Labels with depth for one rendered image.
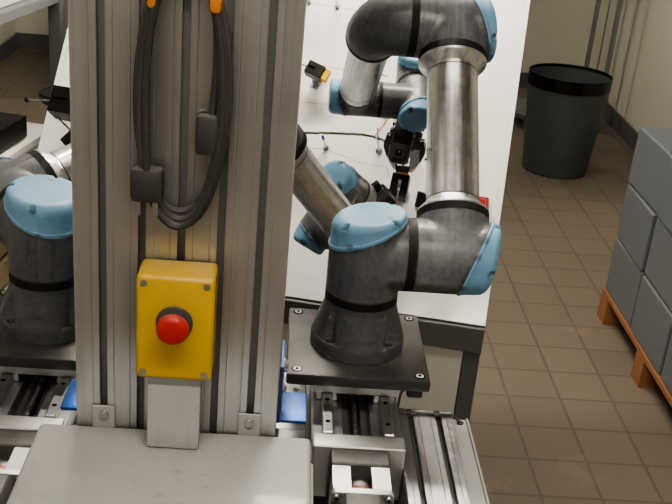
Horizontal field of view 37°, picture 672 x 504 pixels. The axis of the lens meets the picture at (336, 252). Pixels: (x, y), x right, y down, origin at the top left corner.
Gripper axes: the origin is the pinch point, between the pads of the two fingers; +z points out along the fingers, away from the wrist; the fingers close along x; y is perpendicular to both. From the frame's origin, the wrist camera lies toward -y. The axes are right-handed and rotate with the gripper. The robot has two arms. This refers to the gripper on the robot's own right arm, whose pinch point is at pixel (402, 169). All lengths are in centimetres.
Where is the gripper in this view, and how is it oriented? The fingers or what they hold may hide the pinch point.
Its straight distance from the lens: 242.5
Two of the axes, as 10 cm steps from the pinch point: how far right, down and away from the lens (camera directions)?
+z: -0.2, 6.1, 8.0
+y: 2.3, -7.7, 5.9
